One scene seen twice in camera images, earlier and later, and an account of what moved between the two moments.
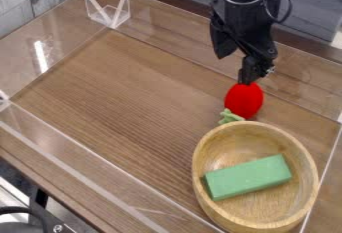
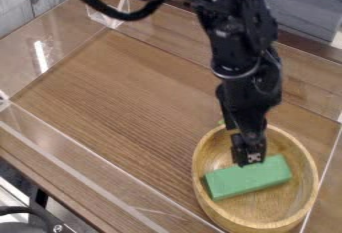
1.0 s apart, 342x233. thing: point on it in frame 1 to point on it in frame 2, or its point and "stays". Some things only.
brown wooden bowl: [271, 208] stays
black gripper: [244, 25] to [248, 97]
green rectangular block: [248, 177] stays
